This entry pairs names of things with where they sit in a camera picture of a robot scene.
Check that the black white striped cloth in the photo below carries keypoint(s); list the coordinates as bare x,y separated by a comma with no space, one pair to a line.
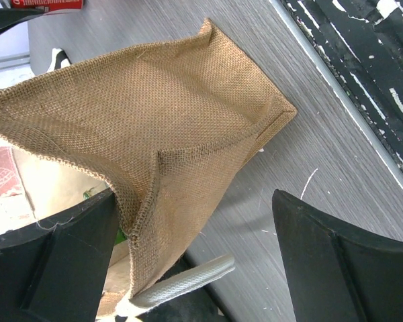
59,60

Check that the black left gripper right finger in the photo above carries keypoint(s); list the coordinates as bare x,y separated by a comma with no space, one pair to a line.
337,271

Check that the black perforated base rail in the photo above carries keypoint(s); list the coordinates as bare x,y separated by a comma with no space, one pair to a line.
361,43

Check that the green Perrier glass bottle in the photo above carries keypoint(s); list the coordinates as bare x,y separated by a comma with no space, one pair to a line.
91,192

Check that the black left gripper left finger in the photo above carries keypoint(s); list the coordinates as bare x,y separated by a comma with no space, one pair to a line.
55,269

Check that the tan canvas tote bag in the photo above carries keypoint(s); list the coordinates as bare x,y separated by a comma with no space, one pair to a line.
167,126

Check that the red cola can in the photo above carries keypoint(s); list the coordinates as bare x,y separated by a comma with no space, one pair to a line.
48,6

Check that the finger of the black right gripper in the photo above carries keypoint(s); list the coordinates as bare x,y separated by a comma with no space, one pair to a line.
9,18

